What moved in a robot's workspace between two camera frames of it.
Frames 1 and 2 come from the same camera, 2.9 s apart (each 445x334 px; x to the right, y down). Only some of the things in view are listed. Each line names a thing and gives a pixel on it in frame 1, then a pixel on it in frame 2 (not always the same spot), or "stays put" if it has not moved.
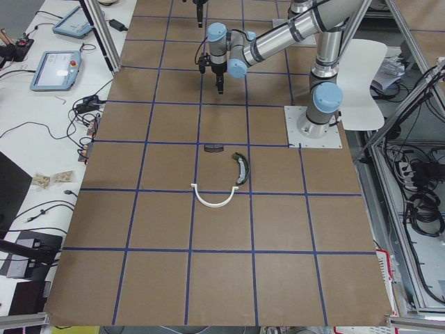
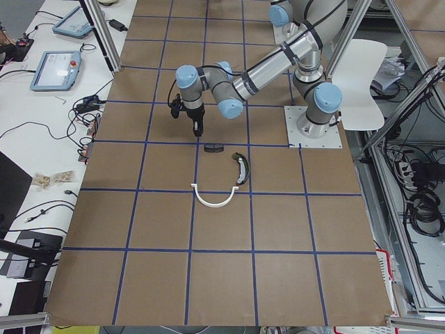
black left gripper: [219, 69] → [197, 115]
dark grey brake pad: [213, 147] stays put
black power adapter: [118, 26] stays put
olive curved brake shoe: [245, 167] stays put
